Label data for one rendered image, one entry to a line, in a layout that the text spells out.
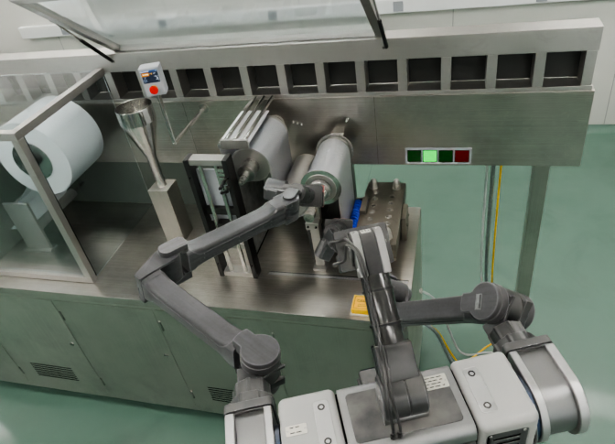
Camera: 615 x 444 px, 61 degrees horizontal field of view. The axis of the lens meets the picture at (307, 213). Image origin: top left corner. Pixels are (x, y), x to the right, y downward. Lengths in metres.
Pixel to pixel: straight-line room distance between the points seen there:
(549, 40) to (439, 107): 0.41
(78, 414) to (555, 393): 2.59
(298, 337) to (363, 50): 1.08
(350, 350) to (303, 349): 0.19
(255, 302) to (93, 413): 1.40
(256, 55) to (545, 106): 1.06
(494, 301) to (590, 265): 2.45
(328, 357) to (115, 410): 1.36
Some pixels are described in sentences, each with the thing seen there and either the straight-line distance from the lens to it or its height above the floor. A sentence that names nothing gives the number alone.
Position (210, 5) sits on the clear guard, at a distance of 1.78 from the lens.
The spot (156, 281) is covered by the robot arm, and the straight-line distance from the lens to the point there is 1.24.
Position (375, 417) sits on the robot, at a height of 1.53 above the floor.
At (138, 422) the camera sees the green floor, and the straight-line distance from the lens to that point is 2.96.
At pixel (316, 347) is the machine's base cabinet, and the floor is 0.69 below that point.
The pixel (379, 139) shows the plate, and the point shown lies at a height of 1.26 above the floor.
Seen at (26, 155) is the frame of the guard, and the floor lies 1.51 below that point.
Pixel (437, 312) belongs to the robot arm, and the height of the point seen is 1.38.
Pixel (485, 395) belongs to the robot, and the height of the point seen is 1.53.
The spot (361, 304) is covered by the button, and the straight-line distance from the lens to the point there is 1.86.
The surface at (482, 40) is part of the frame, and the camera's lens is 1.92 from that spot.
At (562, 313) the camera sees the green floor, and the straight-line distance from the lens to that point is 3.17.
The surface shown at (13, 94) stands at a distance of 2.44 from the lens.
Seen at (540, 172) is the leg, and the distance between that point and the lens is 2.36.
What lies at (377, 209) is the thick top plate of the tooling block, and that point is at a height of 1.03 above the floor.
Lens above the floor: 2.28
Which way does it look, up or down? 36 degrees down
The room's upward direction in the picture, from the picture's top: 10 degrees counter-clockwise
